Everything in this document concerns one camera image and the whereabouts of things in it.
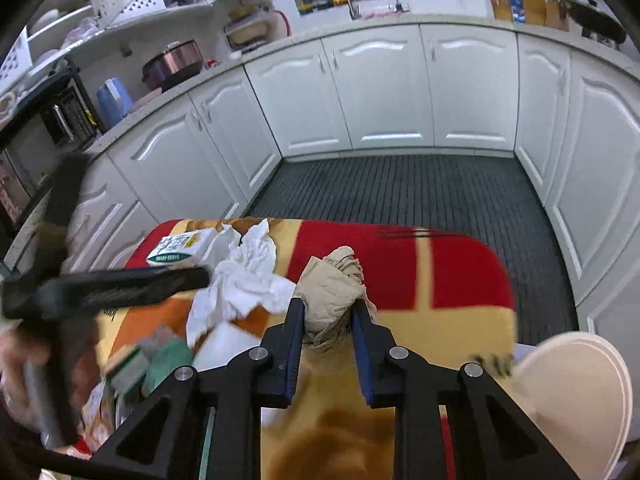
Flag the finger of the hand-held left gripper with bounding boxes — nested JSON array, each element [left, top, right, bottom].
[[75, 266, 212, 309]]

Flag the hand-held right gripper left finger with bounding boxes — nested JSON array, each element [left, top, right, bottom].
[[90, 298, 306, 480]]

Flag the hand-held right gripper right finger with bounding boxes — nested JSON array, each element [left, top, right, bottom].
[[351, 300, 581, 480]]

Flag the beige paper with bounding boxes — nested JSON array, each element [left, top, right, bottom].
[[292, 246, 378, 353]]

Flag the person's left hand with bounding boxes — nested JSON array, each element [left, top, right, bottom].
[[0, 330, 32, 428]]

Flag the white flat paper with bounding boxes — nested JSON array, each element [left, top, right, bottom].
[[192, 321, 266, 372]]

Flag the grey beige small box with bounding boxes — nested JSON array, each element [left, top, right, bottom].
[[102, 327, 152, 396]]

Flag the green packet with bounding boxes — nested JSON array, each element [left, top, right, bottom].
[[142, 337, 196, 398]]

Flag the white crumpled tissue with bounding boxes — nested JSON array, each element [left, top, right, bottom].
[[186, 220, 297, 348]]

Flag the red yellow printed blanket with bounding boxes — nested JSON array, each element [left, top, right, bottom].
[[65, 217, 518, 480]]

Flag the orange white snack wrapper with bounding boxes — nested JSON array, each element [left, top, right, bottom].
[[82, 380, 119, 447]]

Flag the black microwave oven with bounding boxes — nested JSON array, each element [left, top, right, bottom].
[[0, 67, 99, 233]]

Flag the dark ribbed floor mat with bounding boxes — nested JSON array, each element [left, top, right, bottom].
[[247, 154, 581, 346]]

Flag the blue electric kettle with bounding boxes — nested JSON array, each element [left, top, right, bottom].
[[96, 77, 137, 131]]

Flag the pink rice cooker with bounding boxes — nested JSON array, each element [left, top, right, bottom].
[[141, 40, 205, 93]]

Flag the white corner shelf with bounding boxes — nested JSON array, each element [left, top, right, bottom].
[[25, 0, 216, 77]]

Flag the white kitchen cabinets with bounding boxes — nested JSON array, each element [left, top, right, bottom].
[[65, 22, 640, 461]]

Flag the metal sink faucet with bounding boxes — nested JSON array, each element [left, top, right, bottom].
[[310, 0, 362, 22]]

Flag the wooden cutting board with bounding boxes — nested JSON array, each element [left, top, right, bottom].
[[484, 0, 571, 31]]

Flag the black frying pan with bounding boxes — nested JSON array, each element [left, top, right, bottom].
[[520, 0, 628, 50]]

